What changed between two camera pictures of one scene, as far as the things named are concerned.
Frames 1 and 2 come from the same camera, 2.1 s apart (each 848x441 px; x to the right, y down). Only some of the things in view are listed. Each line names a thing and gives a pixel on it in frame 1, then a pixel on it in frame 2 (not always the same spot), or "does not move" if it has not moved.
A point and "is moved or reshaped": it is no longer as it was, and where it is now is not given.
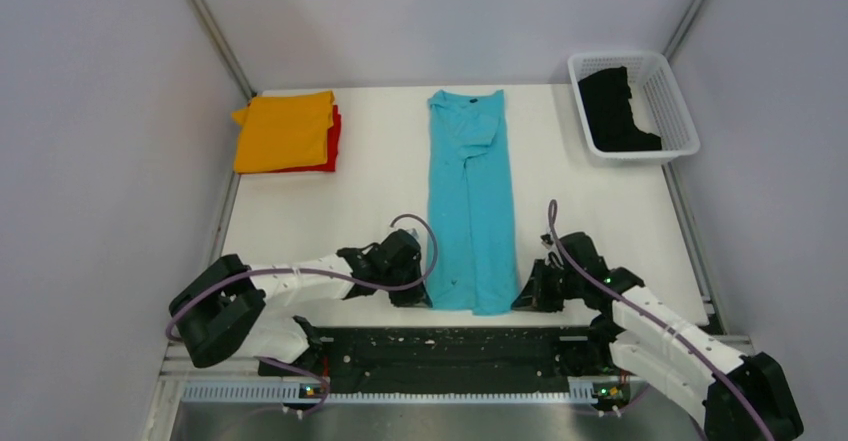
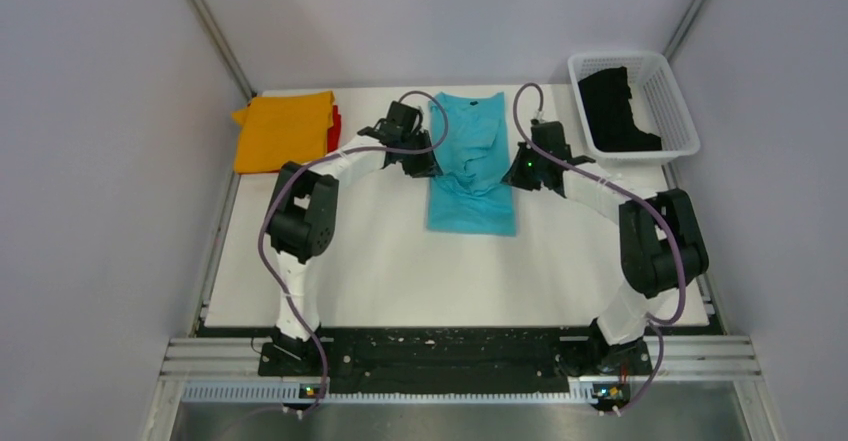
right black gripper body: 552,285 to 526,172
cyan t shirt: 472,203 is moved or reshaped
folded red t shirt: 333,144 does not move
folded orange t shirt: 283,132 does not move
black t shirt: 604,96 does not move
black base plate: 450,359 does not move
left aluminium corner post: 212,25 does not move
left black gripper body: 411,272 to 416,163
